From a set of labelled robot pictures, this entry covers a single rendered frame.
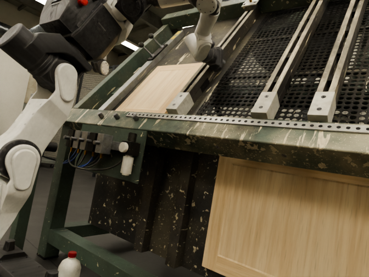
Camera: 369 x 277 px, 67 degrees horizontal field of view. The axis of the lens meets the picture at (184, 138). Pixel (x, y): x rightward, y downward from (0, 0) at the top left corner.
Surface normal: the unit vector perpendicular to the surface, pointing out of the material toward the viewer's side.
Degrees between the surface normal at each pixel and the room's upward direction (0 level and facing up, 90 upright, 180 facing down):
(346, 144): 53
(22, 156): 90
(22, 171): 90
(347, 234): 90
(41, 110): 111
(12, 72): 90
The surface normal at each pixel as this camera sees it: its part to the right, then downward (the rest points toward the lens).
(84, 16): 0.79, 0.10
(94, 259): -0.58, -0.15
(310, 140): -0.36, -0.71
